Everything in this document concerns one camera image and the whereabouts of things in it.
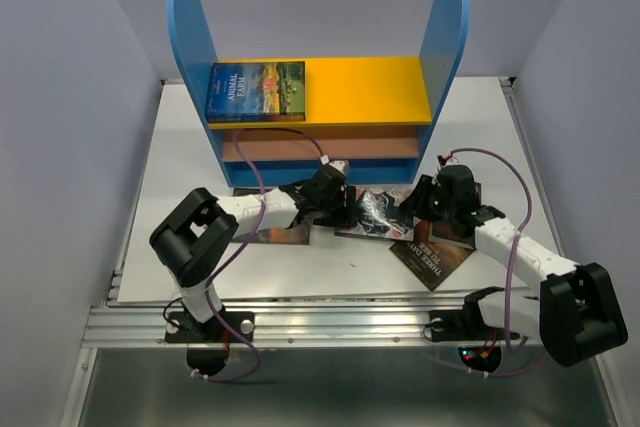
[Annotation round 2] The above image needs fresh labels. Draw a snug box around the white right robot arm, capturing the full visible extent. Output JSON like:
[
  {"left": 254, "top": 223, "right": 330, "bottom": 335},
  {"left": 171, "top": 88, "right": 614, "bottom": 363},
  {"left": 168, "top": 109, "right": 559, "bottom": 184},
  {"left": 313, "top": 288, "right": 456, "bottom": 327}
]
[{"left": 400, "top": 164, "right": 628, "bottom": 367}]

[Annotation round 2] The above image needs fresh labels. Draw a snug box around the Animal Farm book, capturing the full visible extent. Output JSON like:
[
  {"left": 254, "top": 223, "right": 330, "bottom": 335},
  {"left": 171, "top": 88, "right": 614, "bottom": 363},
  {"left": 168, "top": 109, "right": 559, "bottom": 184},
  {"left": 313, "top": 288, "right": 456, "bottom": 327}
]
[{"left": 205, "top": 61, "right": 306, "bottom": 123}]

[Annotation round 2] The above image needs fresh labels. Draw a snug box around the Three Days to See book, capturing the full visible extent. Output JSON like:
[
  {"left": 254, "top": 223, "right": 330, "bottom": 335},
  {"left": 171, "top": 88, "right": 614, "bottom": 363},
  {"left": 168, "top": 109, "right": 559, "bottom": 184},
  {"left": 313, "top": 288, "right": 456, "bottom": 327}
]
[{"left": 390, "top": 240, "right": 474, "bottom": 292}]

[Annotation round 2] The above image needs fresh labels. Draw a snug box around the Little Women book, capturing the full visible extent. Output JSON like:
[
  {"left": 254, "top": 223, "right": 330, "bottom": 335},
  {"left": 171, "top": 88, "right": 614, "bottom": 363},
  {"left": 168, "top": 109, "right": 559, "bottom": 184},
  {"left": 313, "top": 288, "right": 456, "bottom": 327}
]
[{"left": 334, "top": 186, "right": 414, "bottom": 241}]

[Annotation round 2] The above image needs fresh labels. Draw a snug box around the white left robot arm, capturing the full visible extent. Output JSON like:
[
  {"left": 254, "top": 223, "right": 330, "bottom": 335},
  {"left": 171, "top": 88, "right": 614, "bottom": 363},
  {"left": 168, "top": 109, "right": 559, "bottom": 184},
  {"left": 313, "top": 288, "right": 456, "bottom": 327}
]
[{"left": 149, "top": 160, "right": 355, "bottom": 341}]

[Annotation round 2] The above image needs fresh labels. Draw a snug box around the blue and yellow bookshelf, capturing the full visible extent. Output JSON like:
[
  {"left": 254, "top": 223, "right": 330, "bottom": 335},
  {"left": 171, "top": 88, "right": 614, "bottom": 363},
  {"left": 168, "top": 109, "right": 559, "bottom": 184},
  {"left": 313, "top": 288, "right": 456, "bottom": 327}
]
[{"left": 166, "top": 0, "right": 470, "bottom": 187}]

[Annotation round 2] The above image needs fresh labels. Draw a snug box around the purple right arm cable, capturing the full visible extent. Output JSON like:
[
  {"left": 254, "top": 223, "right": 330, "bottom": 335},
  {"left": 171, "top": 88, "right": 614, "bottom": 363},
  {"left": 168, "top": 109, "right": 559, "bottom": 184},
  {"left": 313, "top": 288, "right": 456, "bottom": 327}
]
[{"left": 424, "top": 147, "right": 549, "bottom": 379}]

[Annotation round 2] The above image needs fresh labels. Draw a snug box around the A Tale of Two Cities book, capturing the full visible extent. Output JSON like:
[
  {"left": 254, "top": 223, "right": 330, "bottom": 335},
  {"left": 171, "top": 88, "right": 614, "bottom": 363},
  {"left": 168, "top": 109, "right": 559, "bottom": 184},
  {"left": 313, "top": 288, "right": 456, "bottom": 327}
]
[{"left": 232, "top": 188, "right": 312, "bottom": 246}]

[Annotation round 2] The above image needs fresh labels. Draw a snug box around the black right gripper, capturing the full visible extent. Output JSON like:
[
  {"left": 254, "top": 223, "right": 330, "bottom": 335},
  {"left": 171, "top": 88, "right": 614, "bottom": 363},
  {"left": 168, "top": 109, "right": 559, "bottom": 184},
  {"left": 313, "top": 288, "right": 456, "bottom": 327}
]
[{"left": 395, "top": 174, "right": 455, "bottom": 223}]

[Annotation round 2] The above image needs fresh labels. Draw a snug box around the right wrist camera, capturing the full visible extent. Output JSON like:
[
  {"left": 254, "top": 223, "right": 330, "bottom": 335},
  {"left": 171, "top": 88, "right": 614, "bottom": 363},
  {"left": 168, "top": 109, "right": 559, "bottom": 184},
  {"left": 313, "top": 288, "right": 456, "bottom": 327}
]
[{"left": 437, "top": 153, "right": 458, "bottom": 169}]

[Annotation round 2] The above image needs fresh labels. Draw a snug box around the Edward Tulane book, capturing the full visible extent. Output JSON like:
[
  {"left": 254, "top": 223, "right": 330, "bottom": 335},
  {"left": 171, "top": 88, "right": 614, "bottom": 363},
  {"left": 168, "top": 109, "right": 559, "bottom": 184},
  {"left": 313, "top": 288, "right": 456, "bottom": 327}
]
[{"left": 421, "top": 182, "right": 475, "bottom": 249}]

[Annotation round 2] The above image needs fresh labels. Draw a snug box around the aluminium mounting rail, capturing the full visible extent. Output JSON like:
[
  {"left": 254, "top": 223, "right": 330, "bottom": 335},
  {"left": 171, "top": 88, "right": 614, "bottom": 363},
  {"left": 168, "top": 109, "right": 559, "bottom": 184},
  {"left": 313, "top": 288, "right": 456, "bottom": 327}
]
[{"left": 84, "top": 294, "right": 609, "bottom": 351}]

